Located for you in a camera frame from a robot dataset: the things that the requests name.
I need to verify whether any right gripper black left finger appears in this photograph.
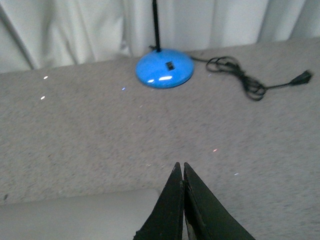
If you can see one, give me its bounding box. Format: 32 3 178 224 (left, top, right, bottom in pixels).
133 162 185 240

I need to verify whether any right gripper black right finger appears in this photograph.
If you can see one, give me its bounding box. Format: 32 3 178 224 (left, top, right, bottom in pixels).
183 162 254 240

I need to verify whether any silver laptop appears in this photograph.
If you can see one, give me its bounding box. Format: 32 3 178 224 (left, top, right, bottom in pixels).
0 189 161 240

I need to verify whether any blue desk lamp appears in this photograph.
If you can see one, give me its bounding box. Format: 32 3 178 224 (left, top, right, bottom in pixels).
135 0 194 89

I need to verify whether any white curtain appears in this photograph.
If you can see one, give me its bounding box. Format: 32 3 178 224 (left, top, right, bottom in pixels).
0 0 320 73

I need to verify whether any black lamp power cable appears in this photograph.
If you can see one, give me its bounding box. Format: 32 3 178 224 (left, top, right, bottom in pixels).
189 55 314 102

